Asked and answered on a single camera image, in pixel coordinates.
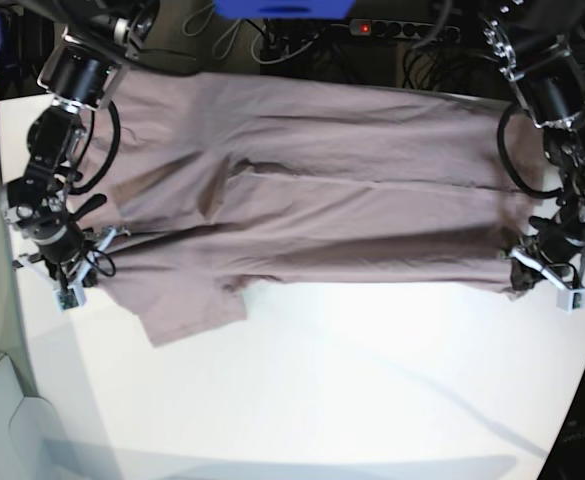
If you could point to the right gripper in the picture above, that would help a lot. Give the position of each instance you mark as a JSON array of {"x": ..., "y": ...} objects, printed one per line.
[{"x": 73, "y": 257}]

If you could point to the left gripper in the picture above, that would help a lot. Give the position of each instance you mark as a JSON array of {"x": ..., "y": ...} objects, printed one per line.
[{"x": 547, "y": 254}]

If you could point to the mauve pink t-shirt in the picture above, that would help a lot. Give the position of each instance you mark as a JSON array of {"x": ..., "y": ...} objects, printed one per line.
[{"x": 222, "y": 180}]

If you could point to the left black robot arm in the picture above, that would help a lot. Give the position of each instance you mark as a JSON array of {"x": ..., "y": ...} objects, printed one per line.
[{"x": 531, "y": 42}]

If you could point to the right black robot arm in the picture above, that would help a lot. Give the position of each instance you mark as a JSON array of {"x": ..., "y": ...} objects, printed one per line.
[{"x": 100, "y": 42}]

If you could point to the black power strip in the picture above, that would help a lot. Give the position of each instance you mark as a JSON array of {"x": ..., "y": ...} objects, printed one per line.
[{"x": 389, "y": 30}]

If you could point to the blue plastic bin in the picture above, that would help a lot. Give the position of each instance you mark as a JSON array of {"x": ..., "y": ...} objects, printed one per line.
[{"x": 283, "y": 9}]

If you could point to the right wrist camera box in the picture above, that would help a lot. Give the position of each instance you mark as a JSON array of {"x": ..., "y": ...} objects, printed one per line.
[{"x": 70, "y": 298}]

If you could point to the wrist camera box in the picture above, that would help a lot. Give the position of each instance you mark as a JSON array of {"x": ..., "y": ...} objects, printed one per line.
[
  {"x": 571, "y": 299},
  {"x": 70, "y": 298}
]

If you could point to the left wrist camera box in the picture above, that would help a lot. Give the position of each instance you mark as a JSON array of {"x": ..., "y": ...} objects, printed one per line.
[{"x": 571, "y": 299}]

